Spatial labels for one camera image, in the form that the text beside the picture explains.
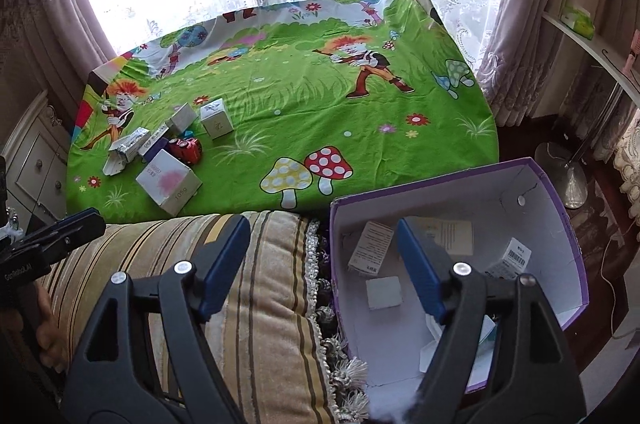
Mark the cream carton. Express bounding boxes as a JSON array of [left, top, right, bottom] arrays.
[[407, 216, 474, 256]]

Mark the grey square carton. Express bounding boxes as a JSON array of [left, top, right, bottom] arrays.
[[365, 275, 403, 310]]

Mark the metal stand with round base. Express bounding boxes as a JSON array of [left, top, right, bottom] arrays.
[[535, 89, 631, 210]]

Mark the striped beige cushion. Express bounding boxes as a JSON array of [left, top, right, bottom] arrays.
[[37, 210, 371, 424]]

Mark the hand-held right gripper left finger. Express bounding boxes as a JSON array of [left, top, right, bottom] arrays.
[[62, 214, 252, 424]]

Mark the purple cardboard box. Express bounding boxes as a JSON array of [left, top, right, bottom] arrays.
[[329, 156, 590, 395]]

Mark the person's left hand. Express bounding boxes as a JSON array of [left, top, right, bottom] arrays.
[[35, 290, 71, 373]]

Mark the white cotton fluff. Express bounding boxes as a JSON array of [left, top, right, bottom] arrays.
[[367, 391, 426, 424]]

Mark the green cartoon printed bed sheet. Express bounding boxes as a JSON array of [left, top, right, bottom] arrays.
[[66, 0, 501, 220]]

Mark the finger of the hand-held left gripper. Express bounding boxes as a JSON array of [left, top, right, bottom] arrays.
[[10, 214, 107, 263], [15, 208, 106, 246]]

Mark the silver carton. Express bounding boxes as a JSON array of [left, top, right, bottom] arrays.
[[102, 127, 151, 177]]

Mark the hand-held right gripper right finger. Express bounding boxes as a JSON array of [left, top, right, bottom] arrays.
[[396, 216, 586, 424]]

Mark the green tissue pack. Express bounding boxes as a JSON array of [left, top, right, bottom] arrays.
[[560, 1, 597, 39]]

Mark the small grey carton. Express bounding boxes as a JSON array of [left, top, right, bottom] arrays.
[[167, 102, 198, 132]]

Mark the white cube carton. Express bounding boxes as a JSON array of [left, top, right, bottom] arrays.
[[200, 99, 235, 140]]

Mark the white carton with barcode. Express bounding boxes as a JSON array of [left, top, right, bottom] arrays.
[[484, 236, 533, 282]]

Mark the red toy car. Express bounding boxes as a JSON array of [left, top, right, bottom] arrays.
[[166, 135, 203, 166]]

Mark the cream lace curtain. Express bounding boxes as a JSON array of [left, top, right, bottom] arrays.
[[612, 104, 640, 185]]

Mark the white carton with pink print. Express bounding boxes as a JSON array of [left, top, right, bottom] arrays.
[[135, 148, 203, 217]]

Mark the white carton with purple print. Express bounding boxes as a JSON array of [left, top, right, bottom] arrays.
[[139, 125, 172, 160]]

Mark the cream carved dresser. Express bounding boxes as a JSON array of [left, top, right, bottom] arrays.
[[0, 94, 76, 225]]

